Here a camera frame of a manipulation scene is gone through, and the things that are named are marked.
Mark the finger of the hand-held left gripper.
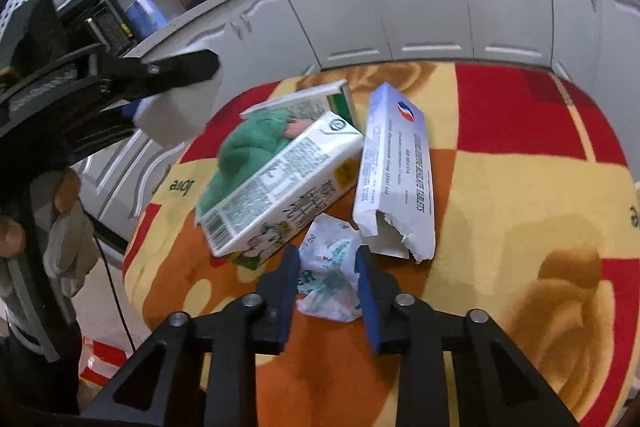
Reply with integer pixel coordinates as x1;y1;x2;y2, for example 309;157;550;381
97;48;222;110
89;101;143;144

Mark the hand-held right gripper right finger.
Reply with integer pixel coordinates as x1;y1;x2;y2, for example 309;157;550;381
354;246;581;427

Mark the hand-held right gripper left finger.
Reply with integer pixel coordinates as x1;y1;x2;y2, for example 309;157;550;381
80;244;302;427

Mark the white plastic wrapper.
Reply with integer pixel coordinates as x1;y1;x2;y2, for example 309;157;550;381
295;212;364;323

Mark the person's left hand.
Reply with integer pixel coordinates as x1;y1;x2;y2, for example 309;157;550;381
0;168;99;299

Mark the blue white water pitcher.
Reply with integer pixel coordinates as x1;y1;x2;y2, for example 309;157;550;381
124;0;169;39

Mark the black microwave oven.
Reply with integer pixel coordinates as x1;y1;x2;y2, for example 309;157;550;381
55;0;139;58

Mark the green fuzzy cloth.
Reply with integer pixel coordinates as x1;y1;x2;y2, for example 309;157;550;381
196;111;302;219

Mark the white green milk carton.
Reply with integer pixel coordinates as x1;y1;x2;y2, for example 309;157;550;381
199;110;366;271

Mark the white medicine box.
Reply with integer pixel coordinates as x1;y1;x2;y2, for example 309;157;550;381
352;81;437;264

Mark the open white green box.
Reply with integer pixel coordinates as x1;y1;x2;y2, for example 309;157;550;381
239;79;359;134

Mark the printed blanket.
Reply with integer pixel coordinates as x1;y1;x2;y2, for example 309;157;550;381
122;61;640;427

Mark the red striped cloth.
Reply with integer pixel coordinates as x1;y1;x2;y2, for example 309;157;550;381
80;339;129;389

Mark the row of white cabinet doors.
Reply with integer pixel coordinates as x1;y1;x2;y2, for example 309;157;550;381
70;0;640;254

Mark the black cable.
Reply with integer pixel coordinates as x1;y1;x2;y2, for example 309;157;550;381
94;234;137;354

